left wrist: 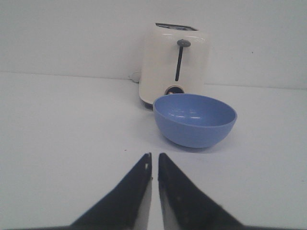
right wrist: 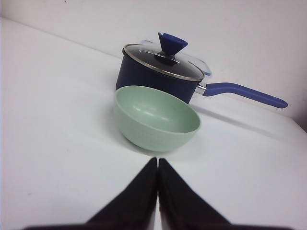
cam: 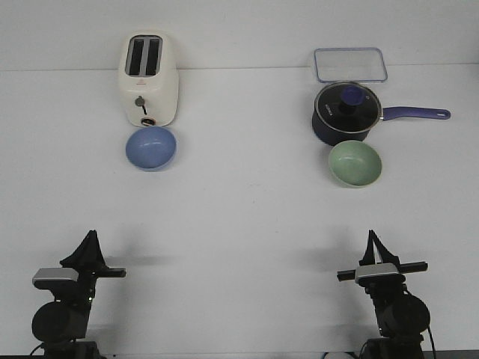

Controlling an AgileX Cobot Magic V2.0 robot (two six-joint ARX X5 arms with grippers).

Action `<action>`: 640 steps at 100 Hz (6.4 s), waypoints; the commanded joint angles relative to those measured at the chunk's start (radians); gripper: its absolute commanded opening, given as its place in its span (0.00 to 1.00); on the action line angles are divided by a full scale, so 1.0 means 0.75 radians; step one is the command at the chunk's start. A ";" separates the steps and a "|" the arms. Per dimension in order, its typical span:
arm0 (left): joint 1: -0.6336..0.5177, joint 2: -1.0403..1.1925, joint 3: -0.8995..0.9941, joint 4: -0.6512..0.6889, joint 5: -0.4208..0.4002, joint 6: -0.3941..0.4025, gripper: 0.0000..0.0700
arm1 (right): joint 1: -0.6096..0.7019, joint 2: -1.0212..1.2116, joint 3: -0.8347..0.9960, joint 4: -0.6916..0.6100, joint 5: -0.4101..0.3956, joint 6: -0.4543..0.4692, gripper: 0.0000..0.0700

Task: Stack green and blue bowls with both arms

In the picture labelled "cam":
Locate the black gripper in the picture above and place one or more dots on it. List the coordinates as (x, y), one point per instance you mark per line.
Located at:
(386, 257)
(90, 272)

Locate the green bowl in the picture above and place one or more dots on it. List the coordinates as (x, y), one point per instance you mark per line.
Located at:
(355, 164)

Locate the blue bowl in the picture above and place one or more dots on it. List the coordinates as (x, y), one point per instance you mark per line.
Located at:
(151, 148)

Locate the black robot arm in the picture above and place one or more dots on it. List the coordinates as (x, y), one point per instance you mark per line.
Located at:
(61, 325)
(401, 317)

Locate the dark blue saucepan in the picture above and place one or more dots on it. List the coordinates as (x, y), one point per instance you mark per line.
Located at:
(333, 137)

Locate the glass pot lid blue knob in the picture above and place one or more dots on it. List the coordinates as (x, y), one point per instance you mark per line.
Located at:
(348, 107)

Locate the clear plastic container lid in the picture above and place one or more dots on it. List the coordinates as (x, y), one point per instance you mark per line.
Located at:
(349, 65)

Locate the white two-slot toaster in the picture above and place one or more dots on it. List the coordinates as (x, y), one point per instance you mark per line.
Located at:
(148, 79)

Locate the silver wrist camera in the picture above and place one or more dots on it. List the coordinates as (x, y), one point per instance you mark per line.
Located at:
(375, 270)
(49, 278)

